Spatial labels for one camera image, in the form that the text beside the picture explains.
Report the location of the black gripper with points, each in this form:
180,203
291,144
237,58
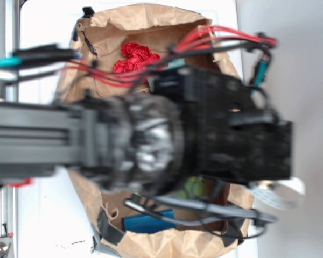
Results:
226,136

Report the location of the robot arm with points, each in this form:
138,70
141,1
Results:
134,142

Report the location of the green plush toy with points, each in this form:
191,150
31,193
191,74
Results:
192,189

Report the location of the light blue terry cloth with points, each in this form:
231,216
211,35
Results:
171,65

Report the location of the blue rectangular block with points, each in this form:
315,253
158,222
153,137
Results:
146,224

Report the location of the red crumpled paper ball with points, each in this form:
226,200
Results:
137,57

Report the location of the brown paper bag tray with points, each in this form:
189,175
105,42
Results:
99,36

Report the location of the aluminium frame rail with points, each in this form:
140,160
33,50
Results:
9,40

